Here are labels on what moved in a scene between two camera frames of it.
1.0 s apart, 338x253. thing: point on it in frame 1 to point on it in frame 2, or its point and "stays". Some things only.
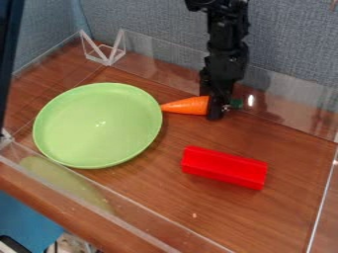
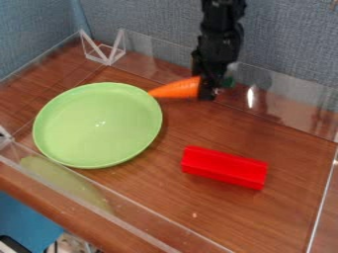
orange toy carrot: (196, 106) to (184, 89)
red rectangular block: (225, 167) stays
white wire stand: (101, 53) stays
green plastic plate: (96, 126) stays
